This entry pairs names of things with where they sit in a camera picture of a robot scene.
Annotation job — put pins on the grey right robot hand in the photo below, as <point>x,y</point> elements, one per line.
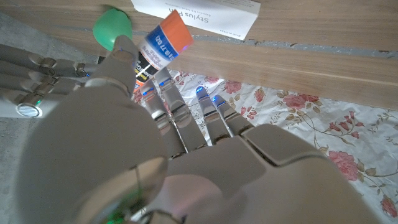
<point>31,81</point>

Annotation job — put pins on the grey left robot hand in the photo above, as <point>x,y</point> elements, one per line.
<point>155,161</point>

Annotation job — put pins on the glue stick with blue label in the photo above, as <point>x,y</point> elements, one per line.
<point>155,54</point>

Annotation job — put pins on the orange glue stick cap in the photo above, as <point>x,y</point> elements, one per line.
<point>175,31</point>

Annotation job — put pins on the green ball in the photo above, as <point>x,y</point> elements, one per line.
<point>110,28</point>

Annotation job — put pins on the flat white rectangular box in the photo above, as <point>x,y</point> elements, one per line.
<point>211,15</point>

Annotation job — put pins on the floral rose print curtain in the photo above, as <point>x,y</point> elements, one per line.
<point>311,124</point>

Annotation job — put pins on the grey tape table outline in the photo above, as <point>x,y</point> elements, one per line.
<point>280,46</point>

